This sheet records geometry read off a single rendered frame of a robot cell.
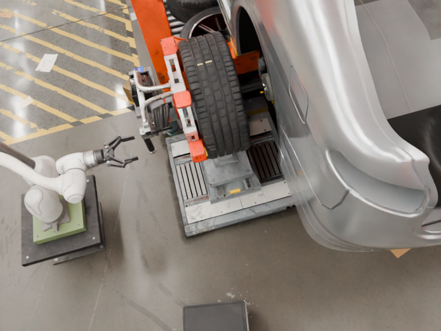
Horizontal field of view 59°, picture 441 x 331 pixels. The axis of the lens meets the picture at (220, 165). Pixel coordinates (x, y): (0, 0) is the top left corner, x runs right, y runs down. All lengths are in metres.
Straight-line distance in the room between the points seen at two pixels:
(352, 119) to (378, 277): 1.71
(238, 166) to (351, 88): 1.60
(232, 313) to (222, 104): 1.11
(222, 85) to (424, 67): 1.03
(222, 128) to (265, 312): 1.21
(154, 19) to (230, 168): 1.06
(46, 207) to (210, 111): 1.16
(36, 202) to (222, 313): 1.21
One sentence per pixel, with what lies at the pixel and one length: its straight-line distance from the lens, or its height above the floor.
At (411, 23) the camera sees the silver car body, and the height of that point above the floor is 1.04.
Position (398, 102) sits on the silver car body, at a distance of 2.15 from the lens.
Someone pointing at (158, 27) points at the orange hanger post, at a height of 1.06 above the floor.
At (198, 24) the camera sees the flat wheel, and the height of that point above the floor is 0.49.
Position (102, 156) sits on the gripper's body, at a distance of 2.13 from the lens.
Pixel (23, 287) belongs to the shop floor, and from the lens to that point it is 3.04.
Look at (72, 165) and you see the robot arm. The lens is 2.13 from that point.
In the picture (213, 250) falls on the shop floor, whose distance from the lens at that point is 2.67.
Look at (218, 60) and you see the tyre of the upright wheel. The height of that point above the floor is 1.17.
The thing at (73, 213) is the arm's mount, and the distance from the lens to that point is 2.64.
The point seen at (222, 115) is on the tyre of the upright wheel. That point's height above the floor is 1.03.
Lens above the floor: 2.54
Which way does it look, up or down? 60 degrees down
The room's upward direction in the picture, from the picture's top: 12 degrees counter-clockwise
